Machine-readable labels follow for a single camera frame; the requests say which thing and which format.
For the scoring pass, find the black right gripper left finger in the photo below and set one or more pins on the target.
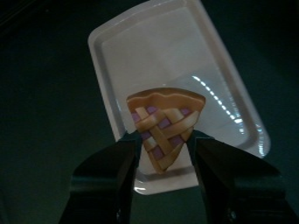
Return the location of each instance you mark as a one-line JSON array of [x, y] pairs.
[[104, 180]]

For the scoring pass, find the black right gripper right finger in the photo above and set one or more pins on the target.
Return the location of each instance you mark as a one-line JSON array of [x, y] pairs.
[[237, 186]]

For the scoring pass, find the toy lattice pie slice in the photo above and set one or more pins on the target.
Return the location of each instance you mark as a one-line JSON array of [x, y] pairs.
[[162, 122]]

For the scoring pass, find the pink rectangular plastic plate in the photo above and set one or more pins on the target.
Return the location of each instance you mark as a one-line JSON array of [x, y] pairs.
[[154, 52]]

